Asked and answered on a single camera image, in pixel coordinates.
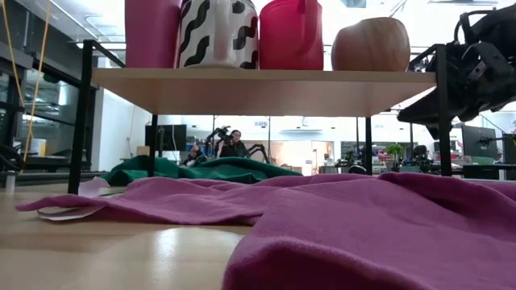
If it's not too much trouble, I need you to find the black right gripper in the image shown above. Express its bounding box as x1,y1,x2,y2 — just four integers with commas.
397,3,516,141

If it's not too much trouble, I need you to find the red mug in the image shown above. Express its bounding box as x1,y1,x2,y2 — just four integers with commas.
259,0,325,71

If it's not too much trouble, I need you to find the black white wavy mug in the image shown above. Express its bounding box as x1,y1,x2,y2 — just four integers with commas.
177,0,260,69

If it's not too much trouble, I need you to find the tall pink cup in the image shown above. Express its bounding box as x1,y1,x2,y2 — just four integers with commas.
123,0,183,68

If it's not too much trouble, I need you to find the person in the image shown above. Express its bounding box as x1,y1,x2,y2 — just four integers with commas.
183,144,205,167
216,128,249,159
405,143,435,174

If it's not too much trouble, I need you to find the green potted plant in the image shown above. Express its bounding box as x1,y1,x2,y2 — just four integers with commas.
385,143,405,164

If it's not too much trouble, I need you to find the dark monitor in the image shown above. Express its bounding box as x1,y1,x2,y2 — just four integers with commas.
461,124,500,160
144,123,189,152

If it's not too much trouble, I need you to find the purple cloth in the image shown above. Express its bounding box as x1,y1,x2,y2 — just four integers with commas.
15,172,516,290

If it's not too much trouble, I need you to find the green cloth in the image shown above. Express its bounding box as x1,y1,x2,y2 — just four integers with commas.
100,155,304,187

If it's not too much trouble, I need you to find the wooden shelf black frame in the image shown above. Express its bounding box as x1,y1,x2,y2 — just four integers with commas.
67,39,453,195

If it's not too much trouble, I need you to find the yellow cable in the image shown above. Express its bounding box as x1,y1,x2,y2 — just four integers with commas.
22,0,52,162
0,0,26,110

